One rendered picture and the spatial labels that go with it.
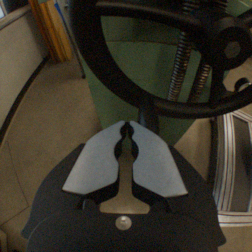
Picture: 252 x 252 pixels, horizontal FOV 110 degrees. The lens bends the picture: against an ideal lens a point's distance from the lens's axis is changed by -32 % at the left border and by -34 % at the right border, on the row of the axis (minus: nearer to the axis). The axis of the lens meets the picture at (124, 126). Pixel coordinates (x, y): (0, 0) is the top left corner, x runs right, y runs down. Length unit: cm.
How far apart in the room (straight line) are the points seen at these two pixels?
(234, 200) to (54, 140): 129
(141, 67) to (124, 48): 7
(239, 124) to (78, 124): 125
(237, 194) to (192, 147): 48
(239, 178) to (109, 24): 97
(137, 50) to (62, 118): 91
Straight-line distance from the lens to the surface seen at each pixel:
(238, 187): 93
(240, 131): 110
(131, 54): 34
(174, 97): 27
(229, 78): 54
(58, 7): 116
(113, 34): 32
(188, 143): 101
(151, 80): 40
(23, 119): 142
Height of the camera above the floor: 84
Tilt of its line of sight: 61 degrees down
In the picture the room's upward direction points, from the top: 1 degrees counter-clockwise
